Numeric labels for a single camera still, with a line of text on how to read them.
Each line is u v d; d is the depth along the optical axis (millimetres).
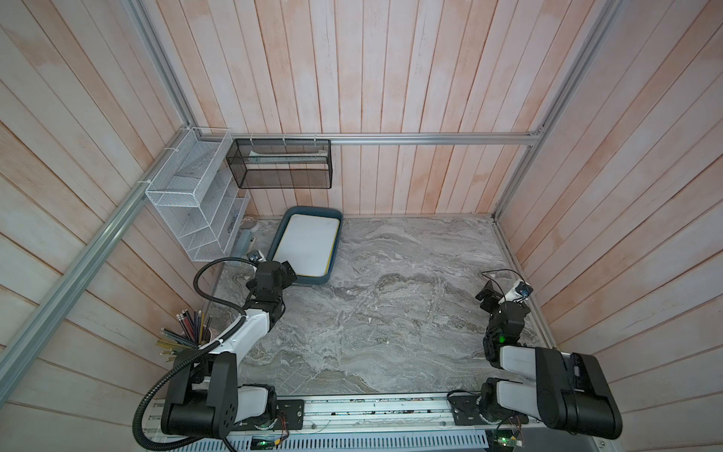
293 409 747
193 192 686
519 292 733
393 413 750
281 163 1042
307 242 1077
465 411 730
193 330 780
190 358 418
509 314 672
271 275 665
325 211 1181
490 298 789
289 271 820
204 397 412
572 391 466
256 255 767
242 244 1046
